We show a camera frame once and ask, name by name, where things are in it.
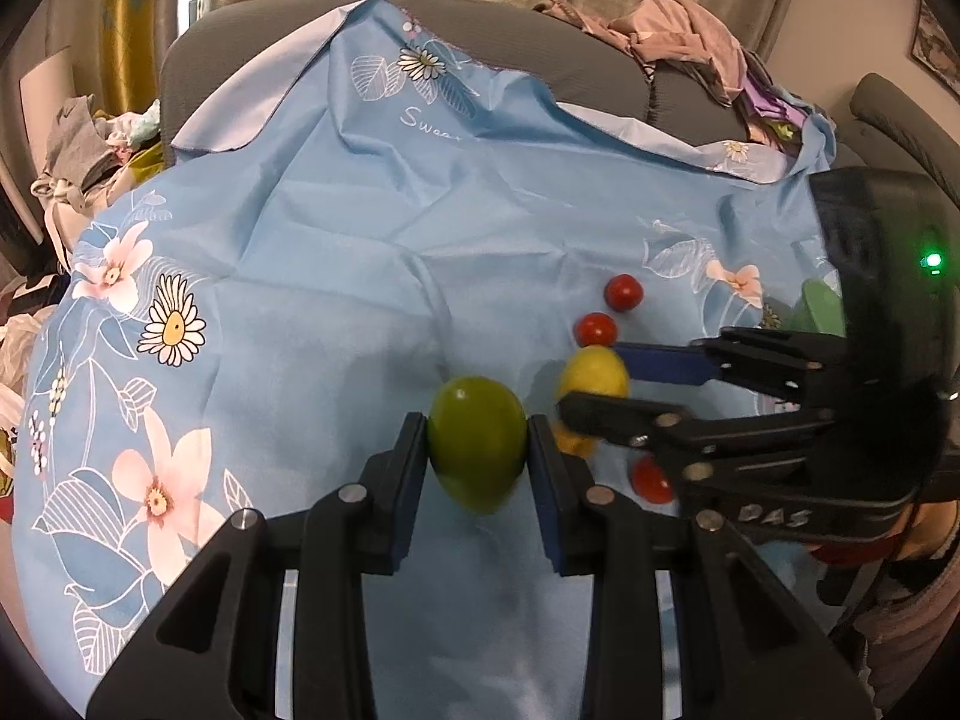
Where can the cluttered clothes heap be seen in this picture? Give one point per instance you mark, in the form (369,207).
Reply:
(92,160)

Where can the green oval fruit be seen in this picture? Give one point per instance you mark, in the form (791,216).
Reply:
(477,432)

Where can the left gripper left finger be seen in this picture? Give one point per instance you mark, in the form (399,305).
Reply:
(209,648)

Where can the grey sofa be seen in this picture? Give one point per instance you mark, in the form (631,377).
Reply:
(887,128)

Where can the yellow-green oval fruit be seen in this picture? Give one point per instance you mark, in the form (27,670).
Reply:
(594,370)

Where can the red cherry tomato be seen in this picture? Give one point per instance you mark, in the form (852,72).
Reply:
(649,482)

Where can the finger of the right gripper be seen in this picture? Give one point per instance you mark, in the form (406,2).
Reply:
(797,367)
(678,439)

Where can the pink clothes pile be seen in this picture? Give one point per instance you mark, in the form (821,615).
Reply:
(680,33)

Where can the person's right hand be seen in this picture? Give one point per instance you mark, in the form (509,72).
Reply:
(920,531)

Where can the framed wall picture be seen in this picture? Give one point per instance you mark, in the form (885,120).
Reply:
(933,50)

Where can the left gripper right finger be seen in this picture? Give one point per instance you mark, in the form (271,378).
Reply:
(747,649)

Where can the blue floral cloth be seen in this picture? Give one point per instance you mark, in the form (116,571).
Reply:
(360,214)

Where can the small orange-tan round fruit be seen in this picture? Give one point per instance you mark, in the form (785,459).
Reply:
(571,443)

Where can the green plastic bowl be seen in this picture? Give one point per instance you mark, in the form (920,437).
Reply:
(819,309)

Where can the purple garment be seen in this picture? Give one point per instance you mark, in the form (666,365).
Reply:
(771,120)

